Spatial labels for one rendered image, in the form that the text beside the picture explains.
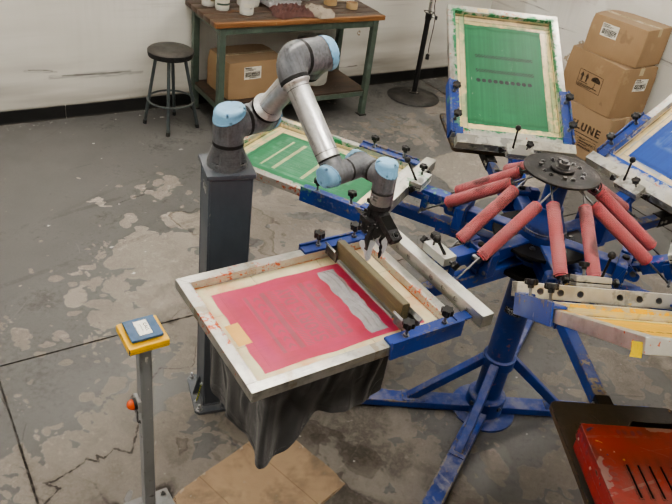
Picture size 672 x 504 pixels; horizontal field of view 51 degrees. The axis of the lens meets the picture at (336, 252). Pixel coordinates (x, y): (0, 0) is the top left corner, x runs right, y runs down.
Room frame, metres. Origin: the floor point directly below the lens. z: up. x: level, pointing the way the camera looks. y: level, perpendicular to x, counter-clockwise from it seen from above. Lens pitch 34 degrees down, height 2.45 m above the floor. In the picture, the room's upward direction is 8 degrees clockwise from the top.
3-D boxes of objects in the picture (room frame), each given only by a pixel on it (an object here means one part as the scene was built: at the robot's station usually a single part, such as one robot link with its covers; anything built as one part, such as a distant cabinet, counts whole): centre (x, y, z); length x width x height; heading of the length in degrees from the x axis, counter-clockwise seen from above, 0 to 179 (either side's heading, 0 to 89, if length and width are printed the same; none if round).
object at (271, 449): (1.70, -0.05, 0.74); 0.46 x 0.04 x 0.42; 126
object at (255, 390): (1.90, 0.03, 0.97); 0.79 x 0.58 x 0.04; 126
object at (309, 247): (2.26, 0.00, 0.98); 0.30 x 0.05 x 0.07; 126
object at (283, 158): (2.88, 0.02, 1.05); 1.08 x 0.61 x 0.23; 66
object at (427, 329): (1.81, -0.33, 0.98); 0.30 x 0.05 x 0.07; 126
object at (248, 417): (1.72, 0.27, 0.74); 0.45 x 0.03 x 0.43; 36
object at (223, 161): (2.37, 0.45, 1.25); 0.15 x 0.15 x 0.10
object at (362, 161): (2.09, -0.03, 1.41); 0.11 x 0.11 x 0.08; 48
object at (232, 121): (2.37, 0.45, 1.37); 0.13 x 0.12 x 0.14; 138
